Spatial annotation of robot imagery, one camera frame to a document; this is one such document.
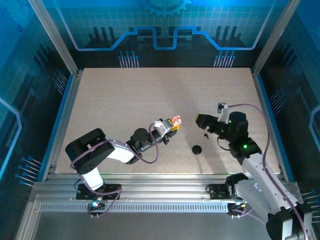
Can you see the black round case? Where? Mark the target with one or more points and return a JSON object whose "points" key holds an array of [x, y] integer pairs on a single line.
{"points": [[197, 149]]}

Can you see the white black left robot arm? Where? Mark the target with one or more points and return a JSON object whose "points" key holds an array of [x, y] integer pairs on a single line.
{"points": [[120, 152]]}

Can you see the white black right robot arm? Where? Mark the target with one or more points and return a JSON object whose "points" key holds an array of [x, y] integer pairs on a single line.
{"points": [[257, 170]]}

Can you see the small lit controller board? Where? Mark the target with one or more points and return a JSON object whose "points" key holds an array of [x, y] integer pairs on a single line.
{"points": [[95, 204], [236, 205]]}

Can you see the grey metal lower panel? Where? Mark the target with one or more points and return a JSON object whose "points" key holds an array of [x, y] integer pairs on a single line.
{"points": [[160, 225]]}

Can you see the aluminium table side rail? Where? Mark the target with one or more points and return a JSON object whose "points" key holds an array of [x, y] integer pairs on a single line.
{"points": [[67, 112], [265, 112]]}

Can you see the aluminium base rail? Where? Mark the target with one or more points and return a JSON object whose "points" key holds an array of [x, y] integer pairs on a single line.
{"points": [[162, 187]]}

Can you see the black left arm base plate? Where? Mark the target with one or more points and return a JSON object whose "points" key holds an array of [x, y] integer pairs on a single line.
{"points": [[112, 191]]}

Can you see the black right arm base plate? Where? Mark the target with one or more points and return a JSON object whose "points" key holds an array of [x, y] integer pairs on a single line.
{"points": [[217, 191]]}

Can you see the aluminium frame post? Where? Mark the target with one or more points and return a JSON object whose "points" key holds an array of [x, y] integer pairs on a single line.
{"points": [[53, 37], [275, 37]]}

